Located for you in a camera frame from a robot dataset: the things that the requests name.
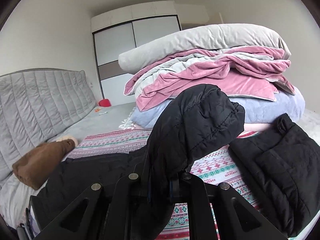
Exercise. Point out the small red object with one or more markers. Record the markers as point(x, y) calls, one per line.
point(104, 103)

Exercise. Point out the folded brown blanket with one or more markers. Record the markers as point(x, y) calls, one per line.
point(35, 167)

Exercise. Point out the white sliding-door wardrobe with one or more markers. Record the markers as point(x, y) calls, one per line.
point(126, 28)

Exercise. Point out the light blue fleece blanket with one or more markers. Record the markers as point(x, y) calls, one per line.
point(256, 110)

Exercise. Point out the grey quilted headboard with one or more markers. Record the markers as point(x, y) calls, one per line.
point(36, 105)

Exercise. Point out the pink velvet quilt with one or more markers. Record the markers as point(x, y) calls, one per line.
point(245, 71)

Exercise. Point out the grey white pillow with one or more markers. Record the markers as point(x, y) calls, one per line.
point(209, 37)

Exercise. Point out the white grey bed sheet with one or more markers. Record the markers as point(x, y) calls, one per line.
point(15, 195)

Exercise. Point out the black quilted puffer jacket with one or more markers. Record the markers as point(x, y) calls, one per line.
point(111, 196)

